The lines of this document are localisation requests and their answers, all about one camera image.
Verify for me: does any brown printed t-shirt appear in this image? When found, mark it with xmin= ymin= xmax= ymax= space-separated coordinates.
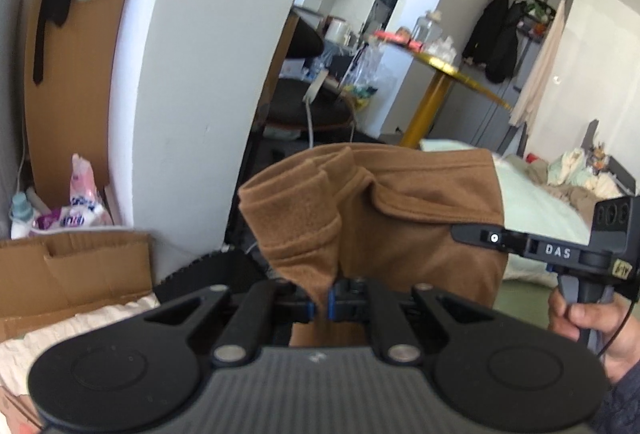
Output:
xmin=236 ymin=142 xmax=510 ymax=348

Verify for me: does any person right hand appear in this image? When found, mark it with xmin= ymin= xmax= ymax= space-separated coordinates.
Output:
xmin=548 ymin=289 xmax=639 ymax=384

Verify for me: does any folded black garment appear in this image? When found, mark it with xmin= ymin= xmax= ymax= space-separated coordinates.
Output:
xmin=153 ymin=249 xmax=268 ymax=304

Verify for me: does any light green bed cover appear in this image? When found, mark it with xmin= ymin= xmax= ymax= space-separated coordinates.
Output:
xmin=420 ymin=139 xmax=598 ymax=287

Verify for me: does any beige hanging garment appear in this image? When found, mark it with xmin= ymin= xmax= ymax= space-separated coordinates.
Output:
xmin=509 ymin=0 xmax=566 ymax=128

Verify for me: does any gold round table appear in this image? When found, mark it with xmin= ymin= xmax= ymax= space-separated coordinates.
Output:
xmin=399 ymin=49 xmax=512 ymax=149

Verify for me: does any black round stool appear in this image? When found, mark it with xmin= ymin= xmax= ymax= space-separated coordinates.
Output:
xmin=266 ymin=78 xmax=352 ymax=131

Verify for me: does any pink white bottle pack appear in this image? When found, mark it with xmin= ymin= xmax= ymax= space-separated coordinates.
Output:
xmin=34 ymin=154 xmax=113 ymax=231

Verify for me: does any brown cardboard sheet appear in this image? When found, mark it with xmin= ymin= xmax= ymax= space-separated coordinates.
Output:
xmin=1 ymin=231 xmax=153 ymax=341

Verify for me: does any black hanging coat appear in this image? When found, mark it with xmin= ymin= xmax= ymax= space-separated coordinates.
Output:
xmin=462 ymin=0 xmax=526 ymax=84

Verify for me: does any cream bear print bedsheet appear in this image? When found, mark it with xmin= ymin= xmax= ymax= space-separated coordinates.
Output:
xmin=0 ymin=293 xmax=160 ymax=396

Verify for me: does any light blue bottle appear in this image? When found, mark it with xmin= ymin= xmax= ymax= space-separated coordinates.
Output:
xmin=10 ymin=192 xmax=36 ymax=240

